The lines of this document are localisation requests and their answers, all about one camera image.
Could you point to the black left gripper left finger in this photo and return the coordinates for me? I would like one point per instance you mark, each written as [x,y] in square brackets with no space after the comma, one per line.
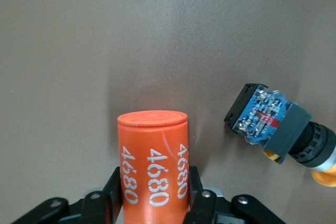
[110,203]

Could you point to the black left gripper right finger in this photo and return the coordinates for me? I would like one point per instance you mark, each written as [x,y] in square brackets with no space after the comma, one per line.
[199,208]

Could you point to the orange cylinder marked 4680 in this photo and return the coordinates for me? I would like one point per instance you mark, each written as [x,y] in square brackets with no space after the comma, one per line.
[152,140]

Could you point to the yellow cap push button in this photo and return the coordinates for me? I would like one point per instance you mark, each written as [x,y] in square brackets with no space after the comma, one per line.
[288,129]

